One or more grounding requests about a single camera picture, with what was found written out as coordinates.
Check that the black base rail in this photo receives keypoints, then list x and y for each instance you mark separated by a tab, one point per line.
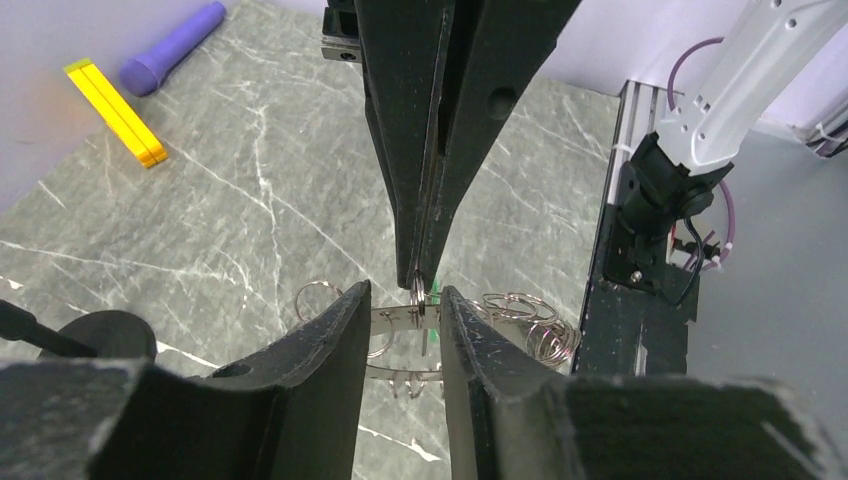
628	324

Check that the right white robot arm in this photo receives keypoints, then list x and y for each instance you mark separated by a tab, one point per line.
679	163

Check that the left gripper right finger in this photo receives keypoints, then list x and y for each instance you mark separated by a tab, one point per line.
619	427

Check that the key with green tag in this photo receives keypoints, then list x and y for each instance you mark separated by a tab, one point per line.
430	335

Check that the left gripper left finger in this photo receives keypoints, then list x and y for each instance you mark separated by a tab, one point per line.
287	411

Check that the purple microphone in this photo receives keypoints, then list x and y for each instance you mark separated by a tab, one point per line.
145	73

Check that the short black mic stand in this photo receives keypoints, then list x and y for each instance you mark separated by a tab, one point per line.
100	334

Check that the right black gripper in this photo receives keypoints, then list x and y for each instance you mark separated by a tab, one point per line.
441	79

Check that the metal disc with keyrings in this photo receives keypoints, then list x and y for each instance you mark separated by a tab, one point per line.
504	332

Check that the yellow block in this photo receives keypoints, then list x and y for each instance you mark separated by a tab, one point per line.
116	112

